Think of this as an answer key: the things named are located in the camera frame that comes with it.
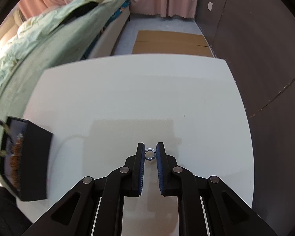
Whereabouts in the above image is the small silver ring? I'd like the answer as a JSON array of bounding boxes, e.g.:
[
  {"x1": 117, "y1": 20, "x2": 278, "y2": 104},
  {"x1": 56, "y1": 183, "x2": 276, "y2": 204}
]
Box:
[{"x1": 145, "y1": 148, "x2": 157, "y2": 160}]

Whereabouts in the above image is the black jewelry box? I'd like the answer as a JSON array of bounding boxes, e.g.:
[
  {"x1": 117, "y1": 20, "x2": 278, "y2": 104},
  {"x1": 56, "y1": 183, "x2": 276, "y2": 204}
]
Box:
[{"x1": 0, "y1": 117, "x2": 53, "y2": 201}]

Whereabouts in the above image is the green bed sheet mattress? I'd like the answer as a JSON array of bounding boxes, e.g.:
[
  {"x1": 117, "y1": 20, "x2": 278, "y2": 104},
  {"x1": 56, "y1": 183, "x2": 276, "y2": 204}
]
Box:
[{"x1": 0, "y1": 0, "x2": 131, "y2": 175}]

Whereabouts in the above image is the flattened cardboard sheet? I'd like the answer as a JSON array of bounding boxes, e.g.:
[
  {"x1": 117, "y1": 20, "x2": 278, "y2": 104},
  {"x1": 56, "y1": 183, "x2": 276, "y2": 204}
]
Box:
[{"x1": 132, "y1": 30, "x2": 213, "y2": 58}]

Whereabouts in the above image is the light green duvet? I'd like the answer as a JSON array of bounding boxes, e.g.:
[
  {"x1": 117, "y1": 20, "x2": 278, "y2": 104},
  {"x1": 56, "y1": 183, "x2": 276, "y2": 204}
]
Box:
[{"x1": 0, "y1": 0, "x2": 104, "y2": 88}]

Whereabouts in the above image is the black garment on bed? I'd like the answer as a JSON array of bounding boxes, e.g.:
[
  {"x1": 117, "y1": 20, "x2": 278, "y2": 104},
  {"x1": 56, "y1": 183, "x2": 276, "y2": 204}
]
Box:
[{"x1": 56, "y1": 2, "x2": 98, "y2": 28}]

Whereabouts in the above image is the pink curtain left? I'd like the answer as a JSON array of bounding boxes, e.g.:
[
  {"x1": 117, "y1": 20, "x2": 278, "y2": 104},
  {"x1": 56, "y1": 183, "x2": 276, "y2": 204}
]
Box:
[{"x1": 17, "y1": 0, "x2": 67, "y2": 19}]

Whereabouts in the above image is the white wall socket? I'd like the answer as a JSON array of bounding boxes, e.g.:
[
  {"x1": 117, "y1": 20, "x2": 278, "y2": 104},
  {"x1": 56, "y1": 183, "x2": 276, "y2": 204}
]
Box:
[{"x1": 207, "y1": 2, "x2": 213, "y2": 11}]

